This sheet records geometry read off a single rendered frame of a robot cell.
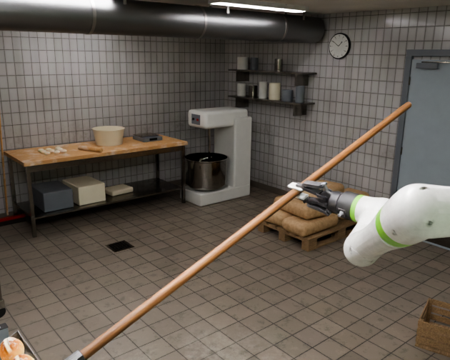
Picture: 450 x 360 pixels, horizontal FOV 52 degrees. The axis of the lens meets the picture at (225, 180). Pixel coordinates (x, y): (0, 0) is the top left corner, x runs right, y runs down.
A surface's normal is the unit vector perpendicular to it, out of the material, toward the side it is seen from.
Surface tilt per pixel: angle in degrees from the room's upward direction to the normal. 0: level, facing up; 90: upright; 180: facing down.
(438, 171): 90
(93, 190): 90
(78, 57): 90
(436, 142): 90
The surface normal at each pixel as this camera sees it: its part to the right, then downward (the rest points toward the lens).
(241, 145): 0.64, 0.21
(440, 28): -0.77, 0.16
